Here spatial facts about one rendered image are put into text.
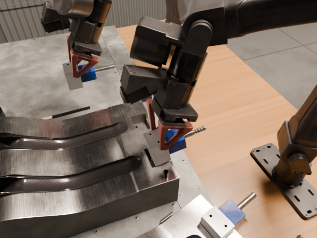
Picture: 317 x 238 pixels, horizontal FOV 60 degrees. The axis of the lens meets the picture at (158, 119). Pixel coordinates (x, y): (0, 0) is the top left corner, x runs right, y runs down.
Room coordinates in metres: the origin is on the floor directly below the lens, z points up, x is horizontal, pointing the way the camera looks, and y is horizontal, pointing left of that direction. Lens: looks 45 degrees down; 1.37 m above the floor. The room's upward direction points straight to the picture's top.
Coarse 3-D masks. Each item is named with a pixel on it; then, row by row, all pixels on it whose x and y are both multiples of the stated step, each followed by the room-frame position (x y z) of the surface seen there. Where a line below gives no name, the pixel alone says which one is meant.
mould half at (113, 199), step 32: (0, 128) 0.41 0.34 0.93; (32, 128) 0.43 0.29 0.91; (64, 128) 0.45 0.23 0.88; (96, 128) 0.45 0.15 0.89; (128, 128) 0.45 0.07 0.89; (0, 160) 0.32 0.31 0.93; (32, 160) 0.34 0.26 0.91; (64, 160) 0.36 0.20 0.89; (96, 160) 0.36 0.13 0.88; (64, 192) 0.28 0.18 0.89; (96, 192) 0.28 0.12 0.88; (128, 192) 0.28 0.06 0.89; (160, 192) 0.30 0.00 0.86; (0, 224) 0.20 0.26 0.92; (32, 224) 0.21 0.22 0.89; (64, 224) 0.23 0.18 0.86; (96, 224) 0.25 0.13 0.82
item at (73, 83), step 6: (66, 66) 0.60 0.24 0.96; (78, 66) 0.62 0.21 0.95; (108, 66) 0.63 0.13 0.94; (114, 66) 0.63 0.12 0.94; (66, 72) 0.57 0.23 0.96; (72, 72) 0.57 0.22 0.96; (90, 72) 0.59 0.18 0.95; (96, 72) 0.61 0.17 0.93; (66, 78) 0.57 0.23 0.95; (72, 78) 0.57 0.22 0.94; (78, 78) 0.58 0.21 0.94; (84, 78) 0.59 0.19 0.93; (90, 78) 0.59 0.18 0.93; (96, 78) 0.60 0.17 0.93; (72, 84) 0.57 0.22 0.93; (78, 84) 0.58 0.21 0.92
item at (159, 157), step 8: (200, 128) 0.40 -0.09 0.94; (144, 136) 0.38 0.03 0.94; (152, 136) 0.38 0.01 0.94; (168, 136) 0.38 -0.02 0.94; (184, 136) 0.39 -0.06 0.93; (152, 144) 0.35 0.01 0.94; (176, 144) 0.36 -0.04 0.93; (184, 144) 0.37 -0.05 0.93; (152, 152) 0.34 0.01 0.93; (160, 152) 0.35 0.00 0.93; (168, 152) 0.35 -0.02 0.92; (160, 160) 0.34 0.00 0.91; (168, 160) 0.35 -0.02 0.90
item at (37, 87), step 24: (0, 48) 0.97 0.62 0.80; (24, 48) 0.97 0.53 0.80; (48, 48) 0.97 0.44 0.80; (120, 48) 0.97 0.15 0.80; (0, 72) 0.80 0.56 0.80; (24, 72) 0.80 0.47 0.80; (48, 72) 0.80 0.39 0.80; (120, 72) 0.80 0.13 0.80; (0, 96) 0.67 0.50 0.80; (24, 96) 0.67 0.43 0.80; (48, 96) 0.67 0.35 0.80; (72, 96) 0.67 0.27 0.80; (96, 96) 0.67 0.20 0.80; (120, 96) 0.67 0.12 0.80; (192, 168) 0.40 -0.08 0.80; (192, 192) 0.33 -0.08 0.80; (144, 216) 0.27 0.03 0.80
